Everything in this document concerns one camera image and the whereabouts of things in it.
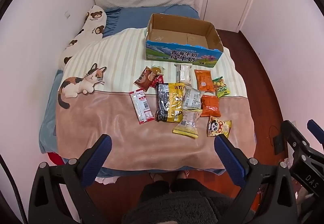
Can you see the person's foot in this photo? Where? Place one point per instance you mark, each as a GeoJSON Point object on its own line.
{"type": "Point", "coordinates": [182, 175]}
{"type": "Point", "coordinates": [158, 177]}

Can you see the orange-red snack packet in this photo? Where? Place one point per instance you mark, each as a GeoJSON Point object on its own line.
{"type": "Point", "coordinates": [210, 105]}

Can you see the yellow panda snack packet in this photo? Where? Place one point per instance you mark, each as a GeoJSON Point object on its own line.
{"type": "Point", "coordinates": [219, 126]}

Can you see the printed cardboard box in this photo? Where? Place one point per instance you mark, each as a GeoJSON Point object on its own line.
{"type": "Point", "coordinates": [177, 55]}

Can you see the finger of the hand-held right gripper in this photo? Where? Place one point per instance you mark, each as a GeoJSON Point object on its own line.
{"type": "Point", "coordinates": [295, 135]}
{"type": "Point", "coordinates": [316, 129]}

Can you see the beige wafer packet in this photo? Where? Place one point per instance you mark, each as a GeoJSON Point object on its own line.
{"type": "Point", "coordinates": [184, 73]}

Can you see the black and yellow noodle packet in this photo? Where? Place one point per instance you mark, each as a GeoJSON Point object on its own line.
{"type": "Point", "coordinates": [169, 102]}

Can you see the red and white long packet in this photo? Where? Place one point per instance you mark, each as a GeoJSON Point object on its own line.
{"type": "Point", "coordinates": [141, 106]}

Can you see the orange packet with white label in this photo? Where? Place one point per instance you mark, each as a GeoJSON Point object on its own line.
{"type": "Point", "coordinates": [204, 80]}

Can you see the red chocolate packet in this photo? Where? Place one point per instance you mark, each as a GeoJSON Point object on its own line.
{"type": "Point", "coordinates": [157, 81]}

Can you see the green candy packet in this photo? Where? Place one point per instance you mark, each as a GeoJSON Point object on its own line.
{"type": "Point", "coordinates": [221, 87]}

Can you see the bear print pillow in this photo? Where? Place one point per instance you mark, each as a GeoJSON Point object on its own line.
{"type": "Point", "coordinates": [88, 29]}

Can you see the clear braised egg packet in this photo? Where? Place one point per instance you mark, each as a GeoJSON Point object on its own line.
{"type": "Point", "coordinates": [157, 69]}

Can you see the white wall outlet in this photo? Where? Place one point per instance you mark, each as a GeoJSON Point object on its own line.
{"type": "Point", "coordinates": [67, 14]}

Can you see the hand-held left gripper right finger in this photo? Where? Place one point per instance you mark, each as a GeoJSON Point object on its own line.
{"type": "Point", "coordinates": [227, 155]}

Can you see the silver snack packet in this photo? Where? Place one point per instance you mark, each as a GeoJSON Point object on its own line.
{"type": "Point", "coordinates": [193, 98]}

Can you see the cat print blanket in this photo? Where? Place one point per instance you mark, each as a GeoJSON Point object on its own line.
{"type": "Point", "coordinates": [101, 117]}

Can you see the dark fleece pants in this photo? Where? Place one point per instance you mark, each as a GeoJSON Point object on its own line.
{"type": "Point", "coordinates": [177, 203]}

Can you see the black power adapter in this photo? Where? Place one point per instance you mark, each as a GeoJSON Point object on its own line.
{"type": "Point", "coordinates": [279, 144]}

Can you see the red cloth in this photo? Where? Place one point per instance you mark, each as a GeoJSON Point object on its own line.
{"type": "Point", "coordinates": [54, 158]}

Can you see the clear and yellow snack packet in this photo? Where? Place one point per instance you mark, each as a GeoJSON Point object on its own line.
{"type": "Point", "coordinates": [188, 125]}

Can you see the brown snack packet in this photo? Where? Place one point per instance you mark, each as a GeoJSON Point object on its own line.
{"type": "Point", "coordinates": [144, 78]}

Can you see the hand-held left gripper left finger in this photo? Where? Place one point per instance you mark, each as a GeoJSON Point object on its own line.
{"type": "Point", "coordinates": [101, 154]}

